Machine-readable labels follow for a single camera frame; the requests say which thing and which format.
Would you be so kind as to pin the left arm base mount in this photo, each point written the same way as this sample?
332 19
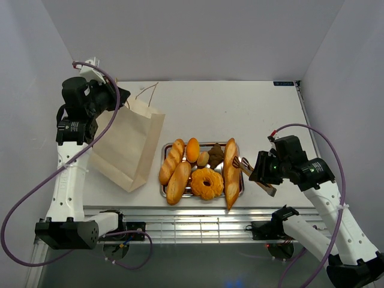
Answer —
116 247

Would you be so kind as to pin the brown chocolate croissant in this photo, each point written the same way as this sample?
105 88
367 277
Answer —
216 156

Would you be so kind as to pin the metal tongs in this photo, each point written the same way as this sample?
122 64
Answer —
244 165

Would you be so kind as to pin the short loaf front left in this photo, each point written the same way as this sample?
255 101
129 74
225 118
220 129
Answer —
178 183

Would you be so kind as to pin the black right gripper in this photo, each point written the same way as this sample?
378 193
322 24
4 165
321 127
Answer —
260 173

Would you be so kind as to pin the aluminium frame rail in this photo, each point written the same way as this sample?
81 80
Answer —
189 225

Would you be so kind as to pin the beige paper bag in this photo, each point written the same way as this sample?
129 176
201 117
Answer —
125 153

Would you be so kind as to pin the metal tray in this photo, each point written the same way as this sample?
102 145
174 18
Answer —
204 146

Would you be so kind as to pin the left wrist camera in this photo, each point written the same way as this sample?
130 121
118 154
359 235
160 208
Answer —
90 73

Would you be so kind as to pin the blue label right corner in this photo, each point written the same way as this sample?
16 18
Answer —
283 83

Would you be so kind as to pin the twisted loaf back left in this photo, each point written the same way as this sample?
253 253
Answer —
173 158

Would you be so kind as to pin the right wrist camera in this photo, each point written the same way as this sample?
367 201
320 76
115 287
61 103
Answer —
272 137

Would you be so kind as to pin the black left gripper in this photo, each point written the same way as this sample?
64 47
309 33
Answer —
108 87

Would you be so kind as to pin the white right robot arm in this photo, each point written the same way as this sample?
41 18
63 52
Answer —
349 257

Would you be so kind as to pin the orange oval bun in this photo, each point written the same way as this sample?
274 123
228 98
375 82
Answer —
192 150

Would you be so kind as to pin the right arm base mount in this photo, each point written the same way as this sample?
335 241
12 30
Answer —
279 245

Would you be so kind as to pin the long baguette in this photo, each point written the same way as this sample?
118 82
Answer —
231 174

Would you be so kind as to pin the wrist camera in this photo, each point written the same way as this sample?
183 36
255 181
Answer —
90 73
272 137

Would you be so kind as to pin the small round bun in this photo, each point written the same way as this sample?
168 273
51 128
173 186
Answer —
203 159

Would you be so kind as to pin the ring shaped bread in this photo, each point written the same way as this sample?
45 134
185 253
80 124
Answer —
206 183

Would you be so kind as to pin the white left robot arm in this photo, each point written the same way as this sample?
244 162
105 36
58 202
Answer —
65 226

